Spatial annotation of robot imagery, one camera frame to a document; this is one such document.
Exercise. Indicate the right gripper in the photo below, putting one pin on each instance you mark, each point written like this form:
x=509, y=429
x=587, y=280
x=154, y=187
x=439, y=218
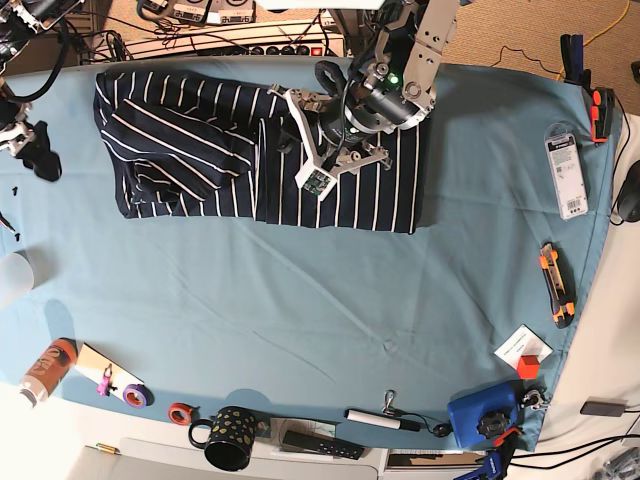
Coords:
x=30, y=144

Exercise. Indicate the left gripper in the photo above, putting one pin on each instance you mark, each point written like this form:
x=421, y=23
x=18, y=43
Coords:
x=318, y=126

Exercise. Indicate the navy white striped t-shirt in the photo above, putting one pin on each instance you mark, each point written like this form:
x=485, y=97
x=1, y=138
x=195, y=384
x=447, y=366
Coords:
x=183, y=144

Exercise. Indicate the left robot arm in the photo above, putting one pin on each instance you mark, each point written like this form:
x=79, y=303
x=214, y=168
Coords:
x=390, y=86

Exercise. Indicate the black power strip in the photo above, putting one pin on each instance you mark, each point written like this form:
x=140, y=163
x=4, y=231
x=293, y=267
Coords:
x=258, y=50

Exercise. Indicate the translucent plastic cup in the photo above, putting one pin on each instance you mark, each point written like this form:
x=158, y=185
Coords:
x=16, y=278

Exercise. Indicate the teal table cloth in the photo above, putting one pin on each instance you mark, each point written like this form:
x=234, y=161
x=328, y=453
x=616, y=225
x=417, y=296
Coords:
x=304, y=322

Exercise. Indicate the orange drink can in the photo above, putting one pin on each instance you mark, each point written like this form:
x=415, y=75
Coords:
x=47, y=372

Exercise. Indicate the wooden board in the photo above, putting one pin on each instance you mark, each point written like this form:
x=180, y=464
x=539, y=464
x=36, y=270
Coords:
x=91, y=364

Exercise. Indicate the pink small clip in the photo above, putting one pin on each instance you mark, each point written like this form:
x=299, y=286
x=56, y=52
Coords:
x=105, y=387

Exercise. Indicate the purple tape roll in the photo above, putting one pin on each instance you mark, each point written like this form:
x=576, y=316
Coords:
x=136, y=396

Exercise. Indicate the silver carabiner clip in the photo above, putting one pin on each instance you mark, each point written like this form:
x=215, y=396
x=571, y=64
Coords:
x=388, y=408

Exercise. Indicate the packaged tool blister pack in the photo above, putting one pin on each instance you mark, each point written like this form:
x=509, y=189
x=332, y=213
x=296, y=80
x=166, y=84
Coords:
x=563, y=157

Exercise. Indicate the white black marker pen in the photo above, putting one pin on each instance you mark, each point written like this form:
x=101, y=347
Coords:
x=382, y=421

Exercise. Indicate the red tape roll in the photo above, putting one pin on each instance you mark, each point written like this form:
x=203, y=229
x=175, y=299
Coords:
x=180, y=413

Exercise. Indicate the black patterned mug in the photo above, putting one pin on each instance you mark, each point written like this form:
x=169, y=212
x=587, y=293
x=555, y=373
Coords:
x=231, y=437

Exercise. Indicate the black remote control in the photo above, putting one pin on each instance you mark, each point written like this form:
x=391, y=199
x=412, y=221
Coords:
x=324, y=446

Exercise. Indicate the white paper card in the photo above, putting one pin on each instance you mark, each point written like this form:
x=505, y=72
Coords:
x=523, y=347

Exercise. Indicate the orange black utility knife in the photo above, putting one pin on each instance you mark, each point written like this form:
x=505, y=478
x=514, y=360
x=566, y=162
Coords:
x=562, y=303

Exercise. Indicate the blue plastic case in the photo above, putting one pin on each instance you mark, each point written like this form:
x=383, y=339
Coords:
x=483, y=415

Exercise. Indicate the red cube block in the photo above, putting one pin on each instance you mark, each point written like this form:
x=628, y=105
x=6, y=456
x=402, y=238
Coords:
x=528, y=367

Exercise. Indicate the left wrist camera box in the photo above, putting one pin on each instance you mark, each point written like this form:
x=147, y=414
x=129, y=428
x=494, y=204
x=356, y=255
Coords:
x=316, y=181

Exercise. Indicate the blue handled clamp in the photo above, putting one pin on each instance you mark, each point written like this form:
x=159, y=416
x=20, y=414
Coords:
x=496, y=463

